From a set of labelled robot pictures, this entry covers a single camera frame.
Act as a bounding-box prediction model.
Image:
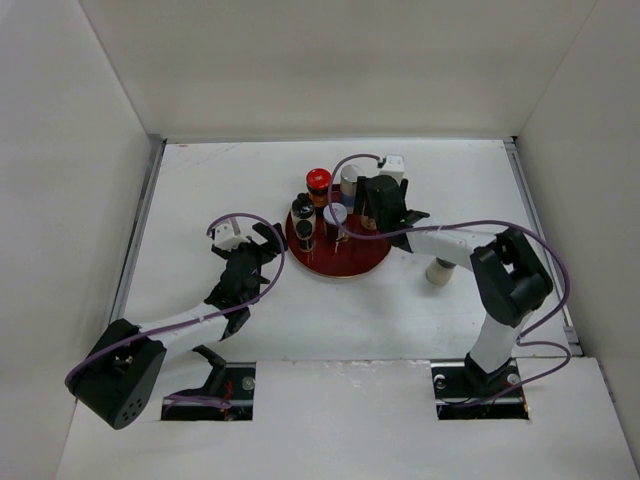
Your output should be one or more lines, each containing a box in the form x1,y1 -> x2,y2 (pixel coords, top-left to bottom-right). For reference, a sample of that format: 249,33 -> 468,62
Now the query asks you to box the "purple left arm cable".
64,213 -> 289,414

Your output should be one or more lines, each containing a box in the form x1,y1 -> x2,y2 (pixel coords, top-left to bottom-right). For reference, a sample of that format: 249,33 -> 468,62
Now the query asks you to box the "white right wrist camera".
377,154 -> 405,185

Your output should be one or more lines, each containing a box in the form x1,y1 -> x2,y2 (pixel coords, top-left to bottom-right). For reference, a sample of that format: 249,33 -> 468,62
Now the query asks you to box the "red-lid chili sauce jar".
305,168 -> 331,213

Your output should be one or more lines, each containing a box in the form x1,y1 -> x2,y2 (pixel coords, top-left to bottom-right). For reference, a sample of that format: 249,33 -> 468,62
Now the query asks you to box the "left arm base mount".
160,345 -> 256,422

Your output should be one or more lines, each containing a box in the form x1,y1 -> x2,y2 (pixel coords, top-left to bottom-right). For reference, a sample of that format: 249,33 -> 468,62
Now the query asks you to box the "white-lid dark sauce jar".
323,202 -> 348,242

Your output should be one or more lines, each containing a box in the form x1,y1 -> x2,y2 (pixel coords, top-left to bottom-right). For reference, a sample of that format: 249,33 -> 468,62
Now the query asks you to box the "small black-lid spice jar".
295,220 -> 314,252

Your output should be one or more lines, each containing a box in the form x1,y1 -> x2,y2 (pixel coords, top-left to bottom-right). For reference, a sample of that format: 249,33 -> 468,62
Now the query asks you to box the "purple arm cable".
327,153 -> 574,406
64,213 -> 289,414

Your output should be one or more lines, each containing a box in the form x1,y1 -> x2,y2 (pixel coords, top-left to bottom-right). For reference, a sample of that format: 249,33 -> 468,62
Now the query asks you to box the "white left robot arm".
64,214 -> 288,430

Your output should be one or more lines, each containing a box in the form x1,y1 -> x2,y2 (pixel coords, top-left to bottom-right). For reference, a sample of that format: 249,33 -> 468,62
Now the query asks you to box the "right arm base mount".
431,360 -> 529,420

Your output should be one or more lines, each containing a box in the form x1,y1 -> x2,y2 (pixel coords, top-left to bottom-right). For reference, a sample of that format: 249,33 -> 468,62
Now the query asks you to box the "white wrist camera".
377,154 -> 405,185
212,222 -> 249,249

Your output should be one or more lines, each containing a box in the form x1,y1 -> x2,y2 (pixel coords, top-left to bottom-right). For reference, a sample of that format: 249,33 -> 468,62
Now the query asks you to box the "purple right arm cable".
327,153 -> 574,406

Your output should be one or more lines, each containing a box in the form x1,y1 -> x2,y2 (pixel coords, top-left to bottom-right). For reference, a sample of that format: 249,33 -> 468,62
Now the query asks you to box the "black-cap white powder bottle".
290,193 -> 316,226

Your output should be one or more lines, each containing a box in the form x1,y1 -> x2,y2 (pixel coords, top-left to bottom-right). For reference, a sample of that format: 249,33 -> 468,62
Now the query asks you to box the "pink-lid jar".
361,199 -> 377,231

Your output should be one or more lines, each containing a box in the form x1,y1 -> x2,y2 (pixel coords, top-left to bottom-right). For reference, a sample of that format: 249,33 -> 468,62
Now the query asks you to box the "chrome-cap white salt shaker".
425,258 -> 456,286

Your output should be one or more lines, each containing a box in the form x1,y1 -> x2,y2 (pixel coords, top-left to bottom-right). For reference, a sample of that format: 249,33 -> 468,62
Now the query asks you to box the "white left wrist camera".
212,222 -> 249,249

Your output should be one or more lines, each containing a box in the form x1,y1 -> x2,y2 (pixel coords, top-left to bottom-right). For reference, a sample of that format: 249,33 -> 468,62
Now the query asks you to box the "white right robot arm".
354,175 -> 553,396

